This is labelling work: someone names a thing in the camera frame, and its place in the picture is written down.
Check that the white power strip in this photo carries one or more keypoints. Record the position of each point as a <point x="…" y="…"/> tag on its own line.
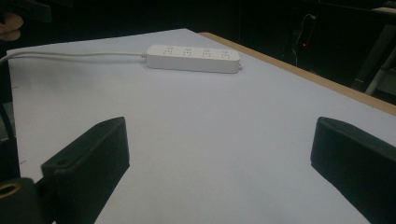
<point x="193" y="59"/>

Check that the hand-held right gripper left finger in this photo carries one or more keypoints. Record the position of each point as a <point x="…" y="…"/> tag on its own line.
<point x="90" y="161"/>

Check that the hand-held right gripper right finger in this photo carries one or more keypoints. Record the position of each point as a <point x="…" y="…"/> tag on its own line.
<point x="358" y="161"/>

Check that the grey metal stand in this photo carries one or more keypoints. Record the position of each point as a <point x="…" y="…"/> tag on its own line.
<point x="375" y="59"/>

